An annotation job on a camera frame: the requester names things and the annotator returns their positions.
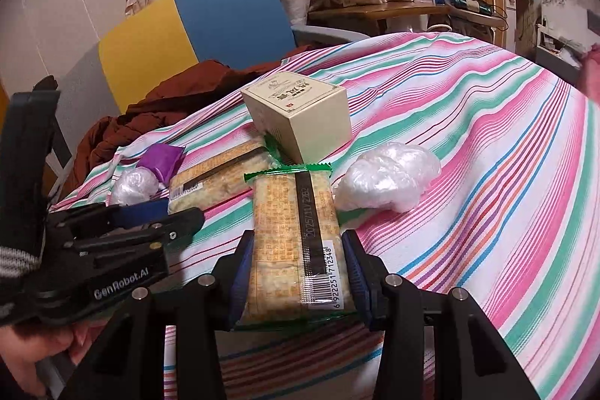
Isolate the purple and clear plastic bag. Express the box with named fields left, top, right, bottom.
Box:
left=109, top=143, right=185, bottom=208

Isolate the beige cardboard box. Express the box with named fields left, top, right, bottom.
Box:
left=240, top=72, right=353, bottom=164

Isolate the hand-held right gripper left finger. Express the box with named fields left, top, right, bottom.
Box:
left=66, top=229, right=258, bottom=400

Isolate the brown jacket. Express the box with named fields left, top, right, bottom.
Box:
left=42, top=60, right=282, bottom=195

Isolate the brown cardboard box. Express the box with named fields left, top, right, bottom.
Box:
left=513, top=0, right=540, bottom=54

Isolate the white storage shelf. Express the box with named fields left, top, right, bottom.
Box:
left=534, top=1, right=594, bottom=64

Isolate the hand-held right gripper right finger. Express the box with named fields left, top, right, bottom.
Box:
left=341, top=229, right=540, bottom=400

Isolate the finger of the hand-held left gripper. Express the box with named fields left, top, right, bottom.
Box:
left=70, top=207, right=206, bottom=259
left=48, top=198, right=171, bottom=228

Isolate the crumpled translucent plastic bag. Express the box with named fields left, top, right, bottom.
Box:
left=332, top=142, right=442, bottom=213

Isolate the wooden desk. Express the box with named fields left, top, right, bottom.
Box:
left=307, top=1, right=509, bottom=36

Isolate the green-edged cracker packet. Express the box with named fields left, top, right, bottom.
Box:
left=168, top=136, right=282, bottom=213
left=234, top=163, right=359, bottom=328

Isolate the person's left hand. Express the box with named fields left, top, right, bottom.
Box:
left=0, top=318, right=112, bottom=400

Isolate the grey yellow blue chair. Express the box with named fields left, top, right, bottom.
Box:
left=47, top=0, right=373, bottom=133

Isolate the striped tablecloth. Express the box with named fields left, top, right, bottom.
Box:
left=49, top=32, right=600, bottom=400

